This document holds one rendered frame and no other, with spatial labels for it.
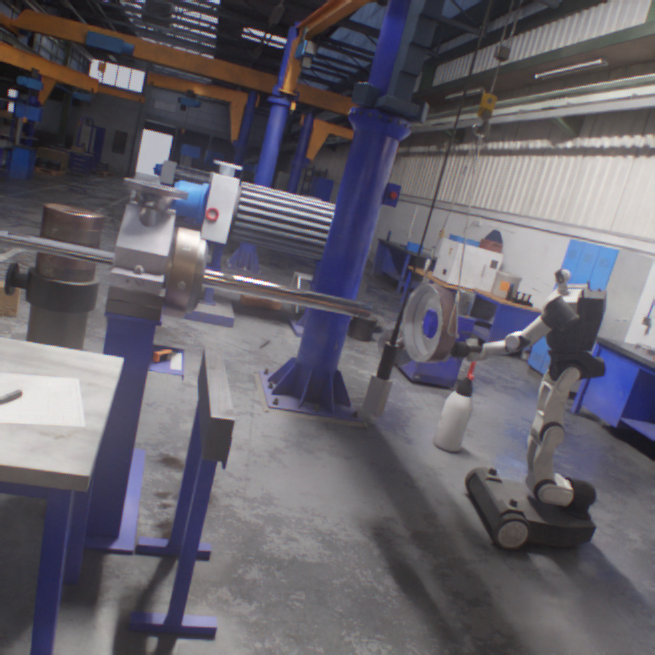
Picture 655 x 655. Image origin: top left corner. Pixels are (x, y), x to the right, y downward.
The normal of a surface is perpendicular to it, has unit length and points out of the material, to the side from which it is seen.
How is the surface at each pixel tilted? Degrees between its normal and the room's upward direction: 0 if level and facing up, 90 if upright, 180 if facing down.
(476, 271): 90
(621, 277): 90
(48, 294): 90
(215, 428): 90
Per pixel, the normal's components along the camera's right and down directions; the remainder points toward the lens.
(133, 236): 0.32, -0.46
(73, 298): 0.59, 0.33
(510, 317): 0.18, 0.29
